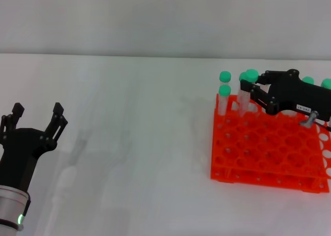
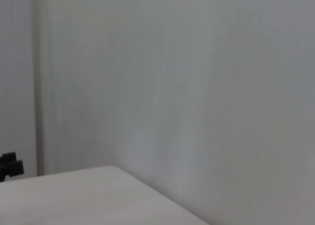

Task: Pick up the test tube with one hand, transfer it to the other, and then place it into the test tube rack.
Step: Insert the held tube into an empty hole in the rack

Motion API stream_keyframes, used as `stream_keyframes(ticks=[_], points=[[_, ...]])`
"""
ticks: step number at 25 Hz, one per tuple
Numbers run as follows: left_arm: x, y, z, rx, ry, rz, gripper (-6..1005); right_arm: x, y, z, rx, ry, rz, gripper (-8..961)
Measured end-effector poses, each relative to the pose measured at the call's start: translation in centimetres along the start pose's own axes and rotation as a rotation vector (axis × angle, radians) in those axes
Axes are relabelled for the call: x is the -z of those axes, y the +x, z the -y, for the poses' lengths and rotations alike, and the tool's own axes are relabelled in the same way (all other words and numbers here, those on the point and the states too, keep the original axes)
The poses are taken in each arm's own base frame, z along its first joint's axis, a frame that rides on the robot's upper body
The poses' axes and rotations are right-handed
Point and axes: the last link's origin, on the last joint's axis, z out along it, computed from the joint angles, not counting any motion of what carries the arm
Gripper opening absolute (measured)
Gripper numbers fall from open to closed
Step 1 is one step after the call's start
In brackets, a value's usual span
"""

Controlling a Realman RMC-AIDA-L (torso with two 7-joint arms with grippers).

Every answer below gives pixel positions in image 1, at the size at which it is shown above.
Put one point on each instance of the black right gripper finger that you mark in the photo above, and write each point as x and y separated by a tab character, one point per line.
261	97
272	76

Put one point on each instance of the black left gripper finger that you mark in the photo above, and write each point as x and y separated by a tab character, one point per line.
58	119
18	109

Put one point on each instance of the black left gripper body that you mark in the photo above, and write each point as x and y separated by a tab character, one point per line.
20	153

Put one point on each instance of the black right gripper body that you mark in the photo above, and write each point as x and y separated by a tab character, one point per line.
302	96

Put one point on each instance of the clear test tube green cap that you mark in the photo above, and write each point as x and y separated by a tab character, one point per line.
224	90
251	75
308	80
327	83
241	77
225	76

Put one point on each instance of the orange test tube rack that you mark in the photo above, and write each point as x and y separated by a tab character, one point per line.
271	153

